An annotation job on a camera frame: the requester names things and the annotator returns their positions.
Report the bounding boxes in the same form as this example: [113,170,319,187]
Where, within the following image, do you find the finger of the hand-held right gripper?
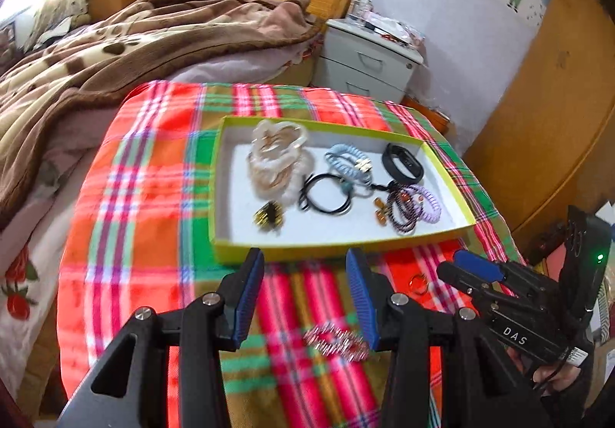
[452,249,558,300]
[436,262,517,308]

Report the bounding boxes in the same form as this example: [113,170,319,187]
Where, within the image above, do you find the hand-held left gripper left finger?
[55,248,266,428]

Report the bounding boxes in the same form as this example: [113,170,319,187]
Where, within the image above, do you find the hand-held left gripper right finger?
[345,248,553,428]

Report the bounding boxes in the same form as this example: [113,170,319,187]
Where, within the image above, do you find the silver spring bracelet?
[302,320,372,362]

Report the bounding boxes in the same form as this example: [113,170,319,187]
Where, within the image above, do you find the purple spiral hair tie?
[407,184,443,225]

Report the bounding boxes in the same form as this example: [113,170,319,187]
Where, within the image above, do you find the green cardboard box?
[210,117,476,265]

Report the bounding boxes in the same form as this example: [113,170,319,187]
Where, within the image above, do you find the black and gold hair clip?
[253,200,285,233]

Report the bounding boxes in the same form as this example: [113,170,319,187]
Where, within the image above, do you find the dark striped hair tie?
[386,184,424,235]

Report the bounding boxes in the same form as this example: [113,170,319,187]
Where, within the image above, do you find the black elastic hair tie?
[297,172,357,216]

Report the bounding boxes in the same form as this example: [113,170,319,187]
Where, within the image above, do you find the plain blue spiral hair tie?
[323,142,366,179]

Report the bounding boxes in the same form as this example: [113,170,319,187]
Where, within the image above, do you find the person's right hand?
[507,344,592,410]

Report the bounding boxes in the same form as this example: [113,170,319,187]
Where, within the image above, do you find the black watch band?
[382,143,426,183]

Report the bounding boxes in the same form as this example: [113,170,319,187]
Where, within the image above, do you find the colourful plaid cloth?
[55,80,529,428]

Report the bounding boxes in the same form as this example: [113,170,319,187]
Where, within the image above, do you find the orange cardboard box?
[401,95,453,137]

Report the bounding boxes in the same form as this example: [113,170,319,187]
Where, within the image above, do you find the wooden door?
[464,0,615,241]

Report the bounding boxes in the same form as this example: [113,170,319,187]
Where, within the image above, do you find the white floral bed sheet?
[0,132,104,402]

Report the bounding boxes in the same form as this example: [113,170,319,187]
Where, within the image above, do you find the grey nightstand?
[314,18,427,105]

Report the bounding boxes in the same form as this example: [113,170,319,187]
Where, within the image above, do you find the clutter on nightstand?
[367,12,427,49]

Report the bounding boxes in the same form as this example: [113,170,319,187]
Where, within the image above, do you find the brown patterned blanket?
[0,0,324,227]

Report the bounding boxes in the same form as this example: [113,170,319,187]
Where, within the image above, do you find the glass cups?
[347,0,374,20]

